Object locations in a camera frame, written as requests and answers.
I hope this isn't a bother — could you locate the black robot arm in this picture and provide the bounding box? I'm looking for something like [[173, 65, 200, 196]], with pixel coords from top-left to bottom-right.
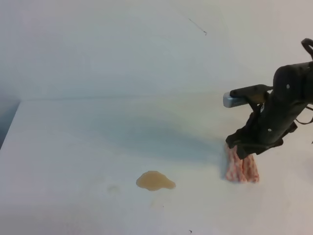
[[223, 62, 313, 160]]

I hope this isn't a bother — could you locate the brown coffee stain puddle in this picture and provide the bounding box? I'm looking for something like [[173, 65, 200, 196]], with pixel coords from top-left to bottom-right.
[[136, 171, 176, 191]]

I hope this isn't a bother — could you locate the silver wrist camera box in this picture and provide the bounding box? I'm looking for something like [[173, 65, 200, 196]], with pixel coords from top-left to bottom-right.
[[223, 93, 248, 108]]

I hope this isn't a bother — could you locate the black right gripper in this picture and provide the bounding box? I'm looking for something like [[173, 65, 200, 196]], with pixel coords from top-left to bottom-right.
[[225, 89, 309, 159]]

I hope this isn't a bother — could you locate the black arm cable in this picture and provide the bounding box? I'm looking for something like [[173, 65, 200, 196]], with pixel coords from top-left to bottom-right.
[[300, 38, 313, 62]]

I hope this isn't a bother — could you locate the pink white rag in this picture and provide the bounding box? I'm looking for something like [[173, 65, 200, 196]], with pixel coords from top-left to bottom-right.
[[225, 144, 260, 183]]

